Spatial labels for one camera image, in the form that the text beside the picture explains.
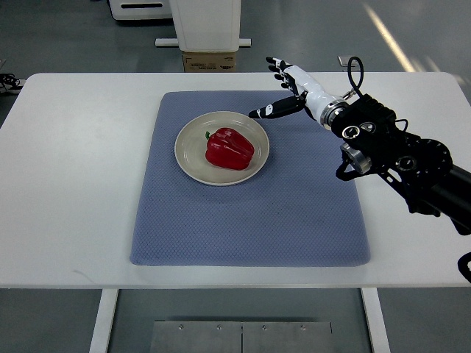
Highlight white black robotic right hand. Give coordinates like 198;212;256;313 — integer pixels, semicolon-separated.
249;57;339;120

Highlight red bell pepper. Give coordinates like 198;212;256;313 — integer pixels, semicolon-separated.
205;127;255;171

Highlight grey floor socket plate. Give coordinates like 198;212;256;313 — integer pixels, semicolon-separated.
337;56;358;68

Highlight cream round plate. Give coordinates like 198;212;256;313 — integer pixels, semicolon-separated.
174;111;270;186

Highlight brown cardboard box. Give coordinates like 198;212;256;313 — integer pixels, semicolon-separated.
183;52;236;73

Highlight white machine column base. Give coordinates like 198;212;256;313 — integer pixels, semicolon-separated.
155;0;252;52

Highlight blue textured mat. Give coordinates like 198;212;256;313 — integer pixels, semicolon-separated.
130;91;370;267

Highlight white cabinet with slot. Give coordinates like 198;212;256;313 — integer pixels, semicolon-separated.
108;0;172;21

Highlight white right table leg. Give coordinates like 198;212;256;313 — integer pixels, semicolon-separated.
361;288;391;353

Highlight white table leg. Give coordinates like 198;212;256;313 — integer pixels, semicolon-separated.
361;288;391;353
89;289;118;353

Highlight white left table leg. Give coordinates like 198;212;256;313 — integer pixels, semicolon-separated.
89;289;118;353

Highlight black cables at left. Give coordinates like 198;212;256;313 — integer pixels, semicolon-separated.
0;73;21;95

